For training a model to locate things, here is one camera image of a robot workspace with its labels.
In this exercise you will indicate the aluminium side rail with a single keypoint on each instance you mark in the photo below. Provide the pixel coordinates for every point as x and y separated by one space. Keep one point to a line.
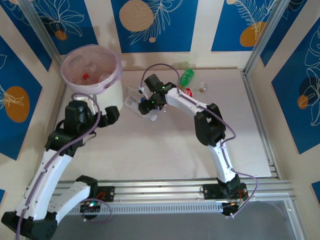
252 100

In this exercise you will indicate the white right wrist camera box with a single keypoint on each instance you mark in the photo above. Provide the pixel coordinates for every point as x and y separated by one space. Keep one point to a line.
142 90

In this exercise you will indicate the aluminium frame post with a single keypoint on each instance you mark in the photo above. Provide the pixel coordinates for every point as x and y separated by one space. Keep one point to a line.
262 35
42 32

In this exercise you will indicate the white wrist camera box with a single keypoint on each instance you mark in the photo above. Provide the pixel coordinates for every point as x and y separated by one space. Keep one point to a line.
90 105
142 90

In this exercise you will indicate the clear bottle white label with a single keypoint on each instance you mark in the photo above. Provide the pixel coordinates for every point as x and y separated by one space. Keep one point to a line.
131 102

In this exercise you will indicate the white bin with pink liner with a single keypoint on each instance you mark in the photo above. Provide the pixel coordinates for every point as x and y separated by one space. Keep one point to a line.
112 95

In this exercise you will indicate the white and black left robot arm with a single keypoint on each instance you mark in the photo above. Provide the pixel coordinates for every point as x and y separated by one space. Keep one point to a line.
50 175

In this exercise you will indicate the green plastic bottle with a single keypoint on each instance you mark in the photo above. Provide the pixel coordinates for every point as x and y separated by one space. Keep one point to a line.
187 76

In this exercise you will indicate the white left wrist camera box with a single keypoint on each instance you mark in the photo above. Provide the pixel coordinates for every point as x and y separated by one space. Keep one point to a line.
90 105

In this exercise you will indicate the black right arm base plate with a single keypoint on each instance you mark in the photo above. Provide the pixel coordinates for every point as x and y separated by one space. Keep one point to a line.
210 191

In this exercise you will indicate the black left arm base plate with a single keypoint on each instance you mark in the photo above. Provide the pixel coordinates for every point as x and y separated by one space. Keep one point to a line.
107 193

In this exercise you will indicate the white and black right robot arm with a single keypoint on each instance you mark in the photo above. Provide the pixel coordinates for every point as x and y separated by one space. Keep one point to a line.
185 102

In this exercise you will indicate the aluminium mounting rail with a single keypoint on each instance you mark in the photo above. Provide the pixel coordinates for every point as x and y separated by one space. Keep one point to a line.
155 190

